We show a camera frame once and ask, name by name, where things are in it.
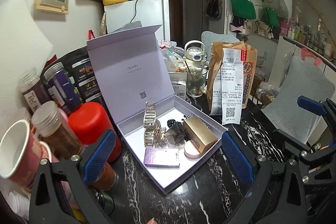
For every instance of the green tote bag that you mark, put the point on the green tote bag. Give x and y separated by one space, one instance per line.
269 17
243 9

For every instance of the light blue cushion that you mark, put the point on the light blue cushion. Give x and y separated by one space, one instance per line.
303 79

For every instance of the person right hand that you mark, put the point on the person right hand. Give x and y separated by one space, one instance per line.
152 221

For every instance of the clear jar amber contents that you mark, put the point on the clear jar amber contents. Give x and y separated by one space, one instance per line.
56 132

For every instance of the white medicine box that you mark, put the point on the white medicine box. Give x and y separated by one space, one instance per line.
178 81

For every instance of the brown label jar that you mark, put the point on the brown label jar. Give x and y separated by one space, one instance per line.
32 89

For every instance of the black white checkered scrunchie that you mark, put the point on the black white checkered scrunchie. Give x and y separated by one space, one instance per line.
188 116

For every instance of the black polka dot scrunchie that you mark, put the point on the black polka dot scrunchie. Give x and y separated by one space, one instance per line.
172 122

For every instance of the pink round compact case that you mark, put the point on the pink round compact case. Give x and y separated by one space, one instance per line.
191 151

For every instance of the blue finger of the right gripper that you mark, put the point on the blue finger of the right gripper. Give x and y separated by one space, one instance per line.
312 106

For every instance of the pink paper cup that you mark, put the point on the pink paper cup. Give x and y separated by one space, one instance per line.
21 154

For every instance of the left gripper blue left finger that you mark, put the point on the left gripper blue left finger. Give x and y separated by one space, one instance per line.
96 155

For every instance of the brown paper bag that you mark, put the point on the brown paper bag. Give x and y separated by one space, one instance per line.
248 55

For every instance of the yellow lemon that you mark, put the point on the yellow lemon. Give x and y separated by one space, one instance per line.
79 216

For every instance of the green label dark jar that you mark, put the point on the green label dark jar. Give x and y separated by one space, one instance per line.
104 200

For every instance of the lavender open gift box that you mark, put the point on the lavender open gift box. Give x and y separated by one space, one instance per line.
130 71

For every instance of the gold rectangular box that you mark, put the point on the gold rectangular box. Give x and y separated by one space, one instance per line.
200 135

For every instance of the black hanging bag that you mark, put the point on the black hanging bag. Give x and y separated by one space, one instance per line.
214 9

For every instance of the smoky transparent plastic case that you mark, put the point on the smoky transparent plastic case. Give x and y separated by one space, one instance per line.
175 137

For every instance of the long white receipt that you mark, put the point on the long white receipt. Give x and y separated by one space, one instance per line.
228 88

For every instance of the red cylindrical canister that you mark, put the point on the red cylindrical canister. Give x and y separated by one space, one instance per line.
89 122

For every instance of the glass cup with spoon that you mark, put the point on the glass cup with spoon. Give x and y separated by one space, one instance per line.
196 81

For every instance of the black snack pouch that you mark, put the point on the black snack pouch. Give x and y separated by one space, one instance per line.
79 70

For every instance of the purple small carton box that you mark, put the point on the purple small carton box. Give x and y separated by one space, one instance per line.
162 157

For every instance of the pearl white hair claw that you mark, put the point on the pearl white hair claw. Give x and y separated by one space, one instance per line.
154 135

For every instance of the white refrigerator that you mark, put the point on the white refrigerator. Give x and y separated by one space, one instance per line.
148 12

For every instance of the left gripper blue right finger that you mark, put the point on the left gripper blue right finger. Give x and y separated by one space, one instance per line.
238 160

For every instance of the purple label jar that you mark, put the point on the purple label jar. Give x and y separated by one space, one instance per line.
61 89

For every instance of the brown door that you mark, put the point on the brown door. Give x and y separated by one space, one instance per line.
176 21

